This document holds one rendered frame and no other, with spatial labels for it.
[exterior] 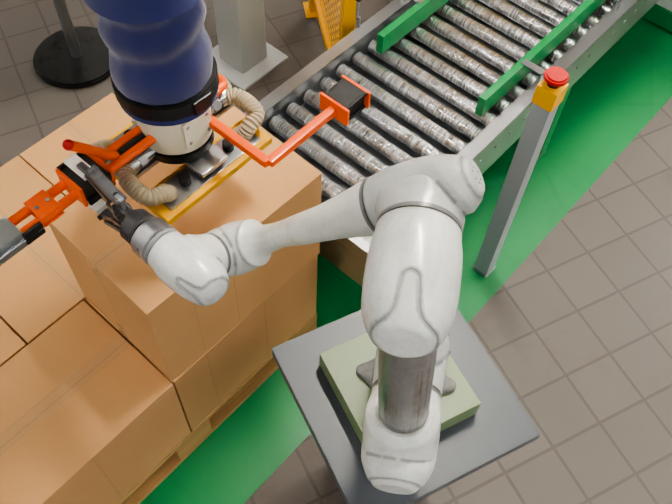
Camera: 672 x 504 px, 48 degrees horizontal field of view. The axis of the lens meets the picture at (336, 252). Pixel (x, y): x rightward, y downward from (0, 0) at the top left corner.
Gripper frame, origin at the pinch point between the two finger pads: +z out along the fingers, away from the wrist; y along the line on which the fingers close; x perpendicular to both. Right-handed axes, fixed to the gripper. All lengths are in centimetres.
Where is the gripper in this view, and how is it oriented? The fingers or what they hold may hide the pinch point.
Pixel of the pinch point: (81, 180)
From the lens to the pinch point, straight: 171.7
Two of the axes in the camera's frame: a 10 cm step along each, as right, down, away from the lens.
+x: 6.6, -6.2, 4.3
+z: -7.5, -5.7, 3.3
